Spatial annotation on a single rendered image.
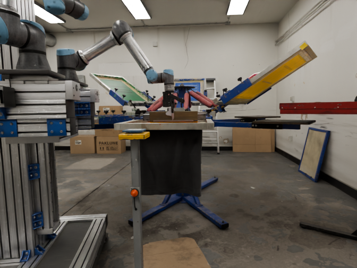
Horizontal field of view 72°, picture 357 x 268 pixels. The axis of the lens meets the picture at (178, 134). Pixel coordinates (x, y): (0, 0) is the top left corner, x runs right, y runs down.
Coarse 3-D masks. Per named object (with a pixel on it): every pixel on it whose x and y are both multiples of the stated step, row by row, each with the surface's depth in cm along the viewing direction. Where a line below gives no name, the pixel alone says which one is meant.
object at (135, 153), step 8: (120, 136) 121; (128, 136) 120; (136, 136) 120; (144, 136) 120; (136, 144) 125; (136, 152) 125; (136, 160) 126; (136, 168) 126; (136, 176) 127; (136, 184) 127; (136, 200) 128; (136, 216) 129; (136, 224) 130; (136, 232) 130; (136, 240) 130; (136, 248) 131; (136, 256) 131; (136, 264) 132
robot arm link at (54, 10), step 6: (42, 0) 97; (48, 0) 95; (54, 0) 95; (60, 0) 97; (66, 0) 100; (72, 0) 104; (48, 6) 96; (54, 6) 96; (60, 6) 97; (66, 6) 102; (72, 6) 104; (48, 12) 99; (54, 12) 99; (60, 12) 100; (66, 12) 105
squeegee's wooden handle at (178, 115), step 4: (152, 112) 183; (156, 112) 182; (160, 112) 182; (164, 112) 182; (176, 112) 181; (180, 112) 181; (184, 112) 180; (188, 112) 180; (192, 112) 180; (196, 112) 180; (152, 116) 183; (156, 116) 183; (160, 116) 183; (164, 116) 182; (168, 116) 182; (176, 116) 181; (180, 116) 181; (184, 116) 181; (188, 116) 181; (192, 116) 180; (196, 116) 180; (152, 120) 184; (196, 120) 180
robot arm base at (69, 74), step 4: (60, 68) 164; (64, 68) 164; (68, 68) 165; (72, 68) 167; (60, 72) 164; (64, 72) 164; (68, 72) 165; (72, 72) 167; (68, 76) 164; (72, 76) 167; (76, 76) 170; (60, 80) 163; (64, 80) 163; (68, 80) 164; (72, 80) 166; (76, 80) 169
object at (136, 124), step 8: (136, 120) 180; (200, 120) 214; (208, 120) 166; (120, 128) 145; (128, 128) 144; (136, 128) 144; (144, 128) 143; (152, 128) 143; (160, 128) 142; (168, 128) 142; (176, 128) 141; (184, 128) 141; (192, 128) 141; (200, 128) 140; (208, 128) 140
